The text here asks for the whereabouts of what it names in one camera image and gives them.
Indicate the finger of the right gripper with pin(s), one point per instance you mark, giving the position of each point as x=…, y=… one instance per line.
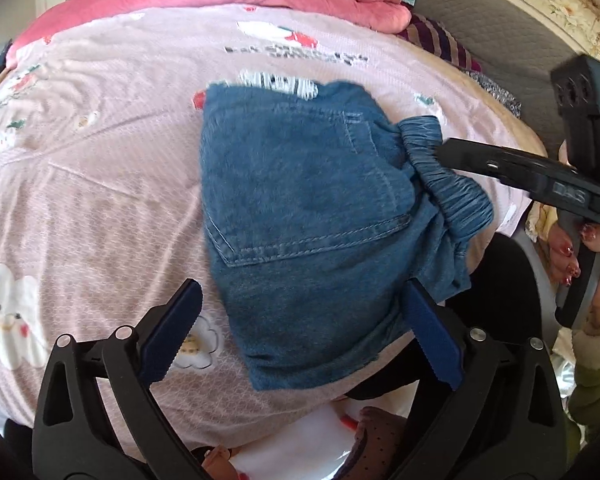
x=509, y=166

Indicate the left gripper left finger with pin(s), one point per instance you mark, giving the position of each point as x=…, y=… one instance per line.
x=73, y=436

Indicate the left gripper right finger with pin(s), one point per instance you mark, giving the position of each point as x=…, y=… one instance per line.
x=485, y=409

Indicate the blue denim pants lace hem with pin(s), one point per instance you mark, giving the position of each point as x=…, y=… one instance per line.
x=317, y=209

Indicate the person right hand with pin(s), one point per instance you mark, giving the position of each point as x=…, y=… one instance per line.
x=564, y=265

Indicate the grey quilted headboard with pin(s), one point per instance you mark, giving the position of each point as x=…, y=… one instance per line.
x=517, y=48

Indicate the blue floral pillow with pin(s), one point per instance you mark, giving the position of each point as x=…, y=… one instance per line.
x=503, y=96

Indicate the striped purple pillow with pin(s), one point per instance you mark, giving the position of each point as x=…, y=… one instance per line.
x=434, y=38

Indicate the pink strawberry bed sheet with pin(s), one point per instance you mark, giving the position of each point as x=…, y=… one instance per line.
x=100, y=196

